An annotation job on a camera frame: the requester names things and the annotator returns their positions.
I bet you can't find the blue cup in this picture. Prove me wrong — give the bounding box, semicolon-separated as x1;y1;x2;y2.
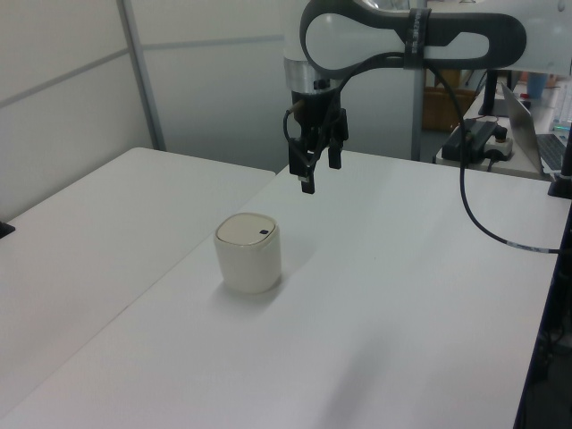
526;72;549;99

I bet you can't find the emergency stop button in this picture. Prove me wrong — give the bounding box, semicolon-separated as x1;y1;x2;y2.
484;126;515;164

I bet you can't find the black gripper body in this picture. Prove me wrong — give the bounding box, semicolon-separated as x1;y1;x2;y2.
290;88;349;144

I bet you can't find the grey partition post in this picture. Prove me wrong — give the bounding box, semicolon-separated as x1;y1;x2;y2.
120;0;167;152

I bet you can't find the black power box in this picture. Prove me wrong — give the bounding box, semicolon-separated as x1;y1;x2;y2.
442;119;498;161

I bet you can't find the black monitor stand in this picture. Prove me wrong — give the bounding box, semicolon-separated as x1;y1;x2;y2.
477;70;510;118

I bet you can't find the small white trash can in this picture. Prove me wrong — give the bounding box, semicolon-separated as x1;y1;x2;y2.
214;213;283;295

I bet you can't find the silver laptop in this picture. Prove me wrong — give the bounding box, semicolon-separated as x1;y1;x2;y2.
500;81;571;176

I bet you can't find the black velcro cable strap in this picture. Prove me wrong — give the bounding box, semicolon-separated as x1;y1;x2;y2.
404;7;431;72

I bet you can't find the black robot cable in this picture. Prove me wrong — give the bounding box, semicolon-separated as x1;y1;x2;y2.
312;51;560;255

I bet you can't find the black metal frame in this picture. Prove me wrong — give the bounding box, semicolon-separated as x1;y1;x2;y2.
513;252;572;429

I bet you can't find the brown cardboard box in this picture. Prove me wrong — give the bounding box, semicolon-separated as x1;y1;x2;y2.
422;84;475;132

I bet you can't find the beige trash can lid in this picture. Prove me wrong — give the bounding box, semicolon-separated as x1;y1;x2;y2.
216;213;277;248

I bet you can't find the grey metal post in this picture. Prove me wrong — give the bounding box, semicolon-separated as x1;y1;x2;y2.
409;66;425;161

